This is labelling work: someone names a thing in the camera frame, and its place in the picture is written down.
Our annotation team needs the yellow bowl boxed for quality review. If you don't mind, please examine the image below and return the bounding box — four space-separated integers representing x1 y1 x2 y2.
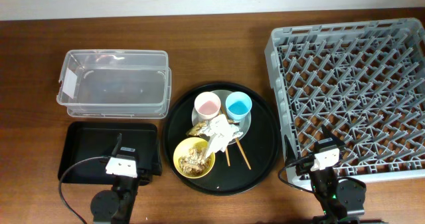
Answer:
173 137 215 179

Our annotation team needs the gold foil wrapper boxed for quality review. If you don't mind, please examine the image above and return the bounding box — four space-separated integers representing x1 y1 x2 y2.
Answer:
186 120 208 136

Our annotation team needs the white napkin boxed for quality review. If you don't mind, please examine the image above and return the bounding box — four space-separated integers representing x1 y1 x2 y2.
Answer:
200 114 244 157

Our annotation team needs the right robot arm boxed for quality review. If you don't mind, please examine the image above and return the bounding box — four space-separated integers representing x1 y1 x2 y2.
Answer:
307 126 367 224

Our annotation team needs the grey dishwasher rack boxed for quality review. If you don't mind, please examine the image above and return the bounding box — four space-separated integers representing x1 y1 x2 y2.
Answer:
264 18 424 182

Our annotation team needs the black rectangular tray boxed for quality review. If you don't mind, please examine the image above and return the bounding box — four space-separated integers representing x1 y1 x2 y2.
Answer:
58 122 163 177

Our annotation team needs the grey round plate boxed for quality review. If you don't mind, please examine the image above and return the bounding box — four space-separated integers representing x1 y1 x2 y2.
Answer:
191 90 251 140

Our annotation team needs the round black tray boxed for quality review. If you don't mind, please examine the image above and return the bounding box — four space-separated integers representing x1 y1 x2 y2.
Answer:
162 82 282 195

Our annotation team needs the clear plastic bin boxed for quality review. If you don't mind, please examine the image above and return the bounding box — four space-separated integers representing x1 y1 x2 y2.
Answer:
56 49 172 119

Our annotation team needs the blue cup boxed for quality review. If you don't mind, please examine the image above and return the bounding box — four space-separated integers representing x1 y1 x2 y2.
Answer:
225 92 252 121

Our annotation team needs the pink cup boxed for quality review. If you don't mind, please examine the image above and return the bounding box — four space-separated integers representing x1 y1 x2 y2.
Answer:
194 92 221 120

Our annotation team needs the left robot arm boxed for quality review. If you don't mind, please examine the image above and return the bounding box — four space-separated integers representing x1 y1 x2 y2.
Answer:
90 133 138 223

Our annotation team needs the food scraps and rice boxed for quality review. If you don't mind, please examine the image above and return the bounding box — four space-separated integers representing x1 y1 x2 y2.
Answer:
179 148 210 177

